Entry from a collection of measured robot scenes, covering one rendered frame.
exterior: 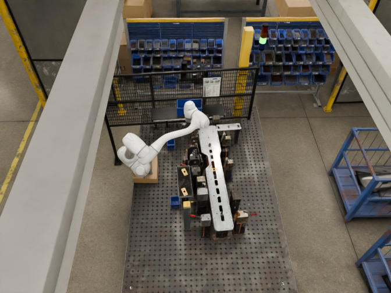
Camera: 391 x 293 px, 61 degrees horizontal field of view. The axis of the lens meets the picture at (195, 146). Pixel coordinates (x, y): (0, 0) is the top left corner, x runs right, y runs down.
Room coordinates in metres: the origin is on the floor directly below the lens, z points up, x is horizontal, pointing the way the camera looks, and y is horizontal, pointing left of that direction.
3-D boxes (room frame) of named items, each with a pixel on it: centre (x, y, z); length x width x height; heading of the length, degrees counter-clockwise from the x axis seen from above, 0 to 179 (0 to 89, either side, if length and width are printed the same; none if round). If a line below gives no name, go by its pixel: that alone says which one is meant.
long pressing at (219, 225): (2.12, -0.21, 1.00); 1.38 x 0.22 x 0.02; 7
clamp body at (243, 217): (1.58, -0.45, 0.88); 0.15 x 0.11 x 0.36; 97
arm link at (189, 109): (2.21, 0.05, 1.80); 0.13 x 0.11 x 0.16; 43
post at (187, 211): (1.61, 0.07, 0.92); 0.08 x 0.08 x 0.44; 7
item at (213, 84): (3.16, -0.19, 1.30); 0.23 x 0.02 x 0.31; 97
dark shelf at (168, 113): (3.01, 0.10, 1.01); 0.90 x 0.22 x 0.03; 97
